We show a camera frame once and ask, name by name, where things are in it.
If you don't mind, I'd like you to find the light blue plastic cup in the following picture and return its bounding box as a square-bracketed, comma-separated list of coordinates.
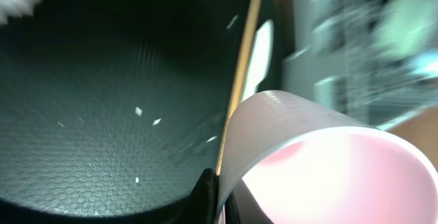
[408, 50, 437, 79]

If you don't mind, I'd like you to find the wooden chopstick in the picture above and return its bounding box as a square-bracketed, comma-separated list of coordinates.
[216, 0, 262, 175]

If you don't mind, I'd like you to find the white plastic knife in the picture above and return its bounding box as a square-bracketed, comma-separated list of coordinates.
[241, 19, 274, 102]

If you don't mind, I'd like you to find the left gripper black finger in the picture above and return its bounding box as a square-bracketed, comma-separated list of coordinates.
[177, 169, 218, 224]

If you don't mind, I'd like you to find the pale green bowl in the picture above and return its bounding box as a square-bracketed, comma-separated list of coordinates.
[372, 0, 437, 60]

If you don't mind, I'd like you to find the round black tray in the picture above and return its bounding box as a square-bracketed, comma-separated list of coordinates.
[0, 0, 295, 224]

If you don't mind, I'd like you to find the pink plastic cup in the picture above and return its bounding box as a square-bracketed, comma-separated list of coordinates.
[218, 90, 437, 224]

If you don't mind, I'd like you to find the grey plastic dishwasher rack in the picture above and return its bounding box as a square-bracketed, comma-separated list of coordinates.
[283, 0, 437, 129]

